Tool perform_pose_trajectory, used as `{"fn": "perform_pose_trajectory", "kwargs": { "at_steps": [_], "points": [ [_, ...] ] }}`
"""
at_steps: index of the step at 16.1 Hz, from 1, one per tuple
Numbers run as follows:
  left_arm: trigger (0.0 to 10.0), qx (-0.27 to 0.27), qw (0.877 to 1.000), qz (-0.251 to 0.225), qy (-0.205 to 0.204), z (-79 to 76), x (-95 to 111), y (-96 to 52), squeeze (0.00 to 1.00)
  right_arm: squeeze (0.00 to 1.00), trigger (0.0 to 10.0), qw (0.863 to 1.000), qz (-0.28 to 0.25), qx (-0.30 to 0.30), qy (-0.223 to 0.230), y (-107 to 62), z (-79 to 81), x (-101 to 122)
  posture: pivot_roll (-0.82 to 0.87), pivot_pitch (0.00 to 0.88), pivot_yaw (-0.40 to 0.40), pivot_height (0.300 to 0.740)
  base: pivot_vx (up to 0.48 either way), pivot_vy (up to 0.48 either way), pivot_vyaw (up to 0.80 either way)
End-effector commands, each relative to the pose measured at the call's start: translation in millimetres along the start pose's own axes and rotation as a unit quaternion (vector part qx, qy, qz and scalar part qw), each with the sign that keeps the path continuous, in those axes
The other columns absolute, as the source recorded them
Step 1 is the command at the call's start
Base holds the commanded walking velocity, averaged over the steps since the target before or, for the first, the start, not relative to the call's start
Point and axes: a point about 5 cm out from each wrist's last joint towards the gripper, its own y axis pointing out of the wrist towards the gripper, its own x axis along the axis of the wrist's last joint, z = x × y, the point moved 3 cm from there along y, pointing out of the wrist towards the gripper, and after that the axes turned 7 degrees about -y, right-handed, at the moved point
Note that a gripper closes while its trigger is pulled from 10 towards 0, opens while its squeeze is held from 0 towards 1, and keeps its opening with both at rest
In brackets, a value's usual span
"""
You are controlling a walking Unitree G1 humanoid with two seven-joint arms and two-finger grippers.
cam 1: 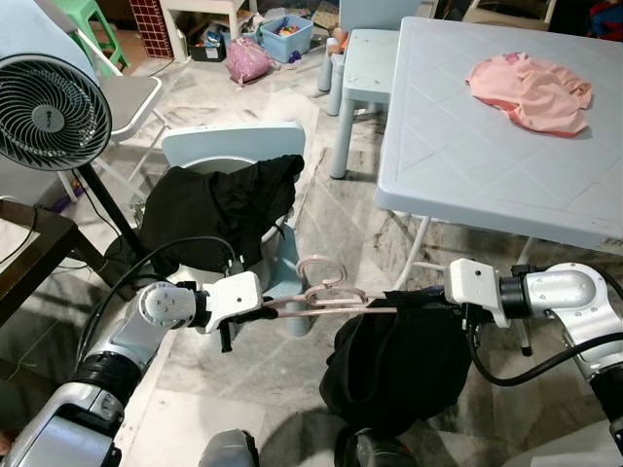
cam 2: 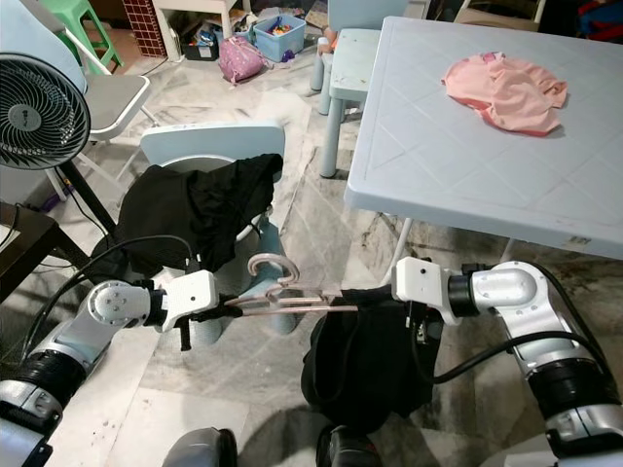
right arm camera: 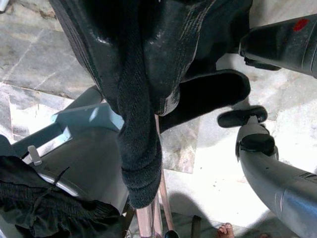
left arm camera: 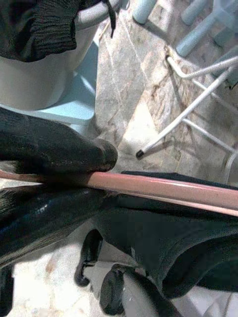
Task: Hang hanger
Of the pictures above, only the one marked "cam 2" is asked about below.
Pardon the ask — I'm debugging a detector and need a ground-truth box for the pink garment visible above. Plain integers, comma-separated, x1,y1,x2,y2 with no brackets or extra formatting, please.
441,54,570,137

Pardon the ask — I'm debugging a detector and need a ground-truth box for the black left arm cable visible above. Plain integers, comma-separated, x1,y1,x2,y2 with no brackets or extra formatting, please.
19,235,201,366

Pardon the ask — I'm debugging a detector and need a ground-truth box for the light blue plastic chair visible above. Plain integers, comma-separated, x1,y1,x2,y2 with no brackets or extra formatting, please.
141,119,293,346

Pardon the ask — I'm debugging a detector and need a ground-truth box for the pink plastic clothes hanger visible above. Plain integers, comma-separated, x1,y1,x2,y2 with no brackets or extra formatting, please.
222,253,361,317

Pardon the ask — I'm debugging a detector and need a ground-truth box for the green plastic stool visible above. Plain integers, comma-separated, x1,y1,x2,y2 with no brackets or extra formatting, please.
49,0,123,74

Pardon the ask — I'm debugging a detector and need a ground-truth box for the beige wooden chair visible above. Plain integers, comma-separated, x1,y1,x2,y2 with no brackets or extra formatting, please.
453,0,546,30

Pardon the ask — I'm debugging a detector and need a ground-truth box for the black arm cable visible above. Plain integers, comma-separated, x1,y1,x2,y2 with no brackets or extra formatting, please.
19,235,201,366
409,326,595,385

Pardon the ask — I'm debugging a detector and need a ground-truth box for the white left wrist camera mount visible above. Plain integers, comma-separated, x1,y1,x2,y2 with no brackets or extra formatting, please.
159,270,220,332

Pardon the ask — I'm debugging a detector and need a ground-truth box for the blue and red backpack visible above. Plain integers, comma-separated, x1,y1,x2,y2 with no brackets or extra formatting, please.
579,0,623,40

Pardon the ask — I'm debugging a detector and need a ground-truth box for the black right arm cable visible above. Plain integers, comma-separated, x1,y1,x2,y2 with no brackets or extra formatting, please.
409,326,595,385

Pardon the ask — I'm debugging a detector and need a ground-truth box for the light blue plastic table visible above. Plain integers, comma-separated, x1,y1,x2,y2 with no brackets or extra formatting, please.
344,15,623,293

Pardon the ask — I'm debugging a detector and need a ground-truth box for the pink fabric bag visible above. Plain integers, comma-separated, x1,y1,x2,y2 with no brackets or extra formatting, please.
217,37,266,87

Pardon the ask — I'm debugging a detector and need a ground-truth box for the black standing fan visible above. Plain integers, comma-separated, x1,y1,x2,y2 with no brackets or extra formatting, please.
0,54,118,234

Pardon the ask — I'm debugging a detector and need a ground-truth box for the grey robot left leg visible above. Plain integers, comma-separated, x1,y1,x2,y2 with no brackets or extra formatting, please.
164,428,235,467

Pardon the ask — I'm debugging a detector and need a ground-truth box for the dark wooden table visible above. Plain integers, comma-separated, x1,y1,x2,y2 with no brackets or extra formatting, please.
0,202,64,303

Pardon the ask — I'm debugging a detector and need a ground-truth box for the small light blue chair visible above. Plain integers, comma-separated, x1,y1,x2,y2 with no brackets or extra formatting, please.
310,0,383,179

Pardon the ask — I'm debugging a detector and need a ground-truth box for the white wooden side table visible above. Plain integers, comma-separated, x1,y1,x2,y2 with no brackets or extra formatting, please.
153,0,244,40

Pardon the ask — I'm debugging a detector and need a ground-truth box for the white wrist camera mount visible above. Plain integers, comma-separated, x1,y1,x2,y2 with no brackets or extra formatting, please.
391,257,454,327
159,270,220,332

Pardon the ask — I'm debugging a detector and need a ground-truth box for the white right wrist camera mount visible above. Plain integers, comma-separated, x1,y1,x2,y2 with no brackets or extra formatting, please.
391,257,454,327

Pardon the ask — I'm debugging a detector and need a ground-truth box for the grey folding chair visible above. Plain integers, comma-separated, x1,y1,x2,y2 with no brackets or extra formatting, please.
73,29,157,186

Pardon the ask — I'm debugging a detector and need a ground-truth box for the blue plastic toy box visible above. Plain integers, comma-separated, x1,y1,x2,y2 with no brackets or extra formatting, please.
251,15,308,64

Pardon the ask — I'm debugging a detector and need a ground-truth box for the black garment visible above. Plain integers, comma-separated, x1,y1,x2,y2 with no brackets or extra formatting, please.
88,154,283,283
300,284,439,434

